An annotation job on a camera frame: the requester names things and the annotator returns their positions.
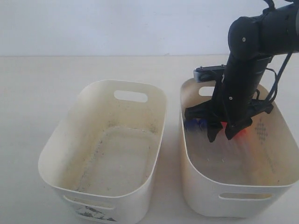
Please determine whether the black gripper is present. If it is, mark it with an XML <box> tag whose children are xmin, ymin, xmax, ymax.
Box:
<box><xmin>184</xmin><ymin>81</ymin><xmax>274</xmax><ymax>143</ymax></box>

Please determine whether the white plastic bin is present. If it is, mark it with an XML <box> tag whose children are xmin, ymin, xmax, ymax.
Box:
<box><xmin>38</xmin><ymin>80</ymin><xmax>167</xmax><ymax>224</ymax></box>
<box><xmin>179</xmin><ymin>78</ymin><xmax>299</xmax><ymax>219</ymax></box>

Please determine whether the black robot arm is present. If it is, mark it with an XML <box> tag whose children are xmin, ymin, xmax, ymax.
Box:
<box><xmin>184</xmin><ymin>0</ymin><xmax>299</xmax><ymax>142</ymax></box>

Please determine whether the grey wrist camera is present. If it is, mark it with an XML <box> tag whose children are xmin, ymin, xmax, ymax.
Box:
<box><xmin>193</xmin><ymin>64</ymin><xmax>226</xmax><ymax>83</ymax></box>

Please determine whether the black cable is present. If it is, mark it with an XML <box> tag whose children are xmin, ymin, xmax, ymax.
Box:
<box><xmin>256</xmin><ymin>50</ymin><xmax>294</xmax><ymax>105</ymax></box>

